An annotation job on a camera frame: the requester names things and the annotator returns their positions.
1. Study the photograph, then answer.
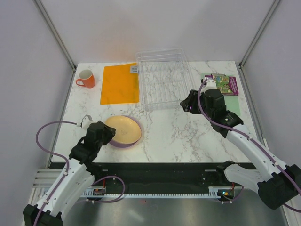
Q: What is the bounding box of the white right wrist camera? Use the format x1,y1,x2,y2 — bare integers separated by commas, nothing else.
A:
202,78,217,92

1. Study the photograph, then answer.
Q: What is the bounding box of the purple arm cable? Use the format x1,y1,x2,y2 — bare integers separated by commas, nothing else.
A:
32,121,78,226
197,80,301,210

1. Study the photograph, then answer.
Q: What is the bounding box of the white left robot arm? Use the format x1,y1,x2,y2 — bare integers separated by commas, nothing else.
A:
23,121,116,226

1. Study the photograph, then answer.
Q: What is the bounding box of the green cutting mat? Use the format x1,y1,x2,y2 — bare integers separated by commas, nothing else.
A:
201,73,240,116

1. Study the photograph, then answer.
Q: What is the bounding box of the right aluminium frame post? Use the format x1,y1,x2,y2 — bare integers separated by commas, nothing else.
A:
238,0,282,68

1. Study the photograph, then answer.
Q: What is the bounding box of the left aluminium frame post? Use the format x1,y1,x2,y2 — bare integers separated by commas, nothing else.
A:
33,0,77,71

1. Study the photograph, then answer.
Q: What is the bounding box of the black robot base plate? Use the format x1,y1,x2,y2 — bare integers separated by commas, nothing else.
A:
76,161,246,195

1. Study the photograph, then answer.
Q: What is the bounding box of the purple children's book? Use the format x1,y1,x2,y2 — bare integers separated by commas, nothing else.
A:
205,74,239,96

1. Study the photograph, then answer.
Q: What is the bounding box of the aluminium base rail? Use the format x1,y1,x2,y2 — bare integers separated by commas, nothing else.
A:
32,169,61,196

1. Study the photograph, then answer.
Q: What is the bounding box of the purple plate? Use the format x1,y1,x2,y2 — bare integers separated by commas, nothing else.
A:
109,115,143,149

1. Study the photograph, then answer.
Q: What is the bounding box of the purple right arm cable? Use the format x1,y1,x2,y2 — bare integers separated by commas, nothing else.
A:
197,80,301,210

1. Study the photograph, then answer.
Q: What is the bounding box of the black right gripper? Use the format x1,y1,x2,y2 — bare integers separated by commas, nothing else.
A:
180,89,214,119

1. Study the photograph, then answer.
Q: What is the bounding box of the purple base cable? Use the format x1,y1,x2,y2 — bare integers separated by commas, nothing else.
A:
211,181,246,204
86,175,125,203

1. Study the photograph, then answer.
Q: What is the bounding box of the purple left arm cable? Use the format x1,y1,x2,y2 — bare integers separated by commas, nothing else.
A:
32,121,78,226

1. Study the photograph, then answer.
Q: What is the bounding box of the orange ceramic mug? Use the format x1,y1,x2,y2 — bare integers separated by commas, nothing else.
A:
76,69,95,89

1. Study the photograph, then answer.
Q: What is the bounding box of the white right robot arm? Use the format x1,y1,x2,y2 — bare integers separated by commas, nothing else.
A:
180,89,301,210

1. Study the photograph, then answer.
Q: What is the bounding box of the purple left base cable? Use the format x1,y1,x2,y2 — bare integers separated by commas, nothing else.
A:
86,175,125,203

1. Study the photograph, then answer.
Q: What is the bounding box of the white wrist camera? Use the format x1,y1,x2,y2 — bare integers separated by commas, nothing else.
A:
76,114,93,131
202,78,217,92

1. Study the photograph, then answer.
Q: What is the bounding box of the clear wire dish rack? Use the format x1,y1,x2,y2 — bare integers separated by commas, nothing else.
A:
135,48,194,111

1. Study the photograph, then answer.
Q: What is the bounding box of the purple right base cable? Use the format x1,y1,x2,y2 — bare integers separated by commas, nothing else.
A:
211,181,246,204

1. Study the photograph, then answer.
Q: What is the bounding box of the orange cutting mat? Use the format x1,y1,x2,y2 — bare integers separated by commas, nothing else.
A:
100,63,140,105

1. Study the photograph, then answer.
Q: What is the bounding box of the aluminium frame post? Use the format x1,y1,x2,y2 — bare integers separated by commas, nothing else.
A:
238,0,282,68
33,0,77,71

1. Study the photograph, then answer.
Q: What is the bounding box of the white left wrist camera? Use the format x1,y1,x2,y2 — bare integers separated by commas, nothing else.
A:
76,114,93,131

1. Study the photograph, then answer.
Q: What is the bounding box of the white cable duct strip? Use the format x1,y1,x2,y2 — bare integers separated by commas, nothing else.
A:
80,186,234,199

